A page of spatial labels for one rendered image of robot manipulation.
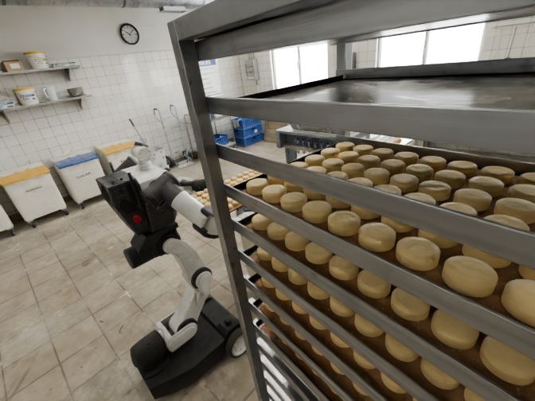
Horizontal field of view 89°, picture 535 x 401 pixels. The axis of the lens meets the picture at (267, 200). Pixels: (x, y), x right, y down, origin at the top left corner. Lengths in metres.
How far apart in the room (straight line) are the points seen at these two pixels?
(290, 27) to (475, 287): 0.35
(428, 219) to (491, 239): 0.05
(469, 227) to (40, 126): 5.45
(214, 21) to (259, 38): 0.07
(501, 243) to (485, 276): 0.10
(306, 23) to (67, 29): 5.43
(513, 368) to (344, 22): 0.40
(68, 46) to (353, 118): 5.46
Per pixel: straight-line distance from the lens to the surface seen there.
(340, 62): 0.85
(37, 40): 5.58
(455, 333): 0.44
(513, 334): 0.35
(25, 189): 4.93
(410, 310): 0.45
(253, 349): 0.95
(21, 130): 5.49
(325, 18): 0.33
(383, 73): 0.78
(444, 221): 0.30
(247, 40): 0.43
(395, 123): 0.29
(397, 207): 0.32
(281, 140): 2.49
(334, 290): 0.46
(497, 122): 0.26
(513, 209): 0.53
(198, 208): 1.20
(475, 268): 0.39
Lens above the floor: 1.75
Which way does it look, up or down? 27 degrees down
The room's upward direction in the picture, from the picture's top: 8 degrees counter-clockwise
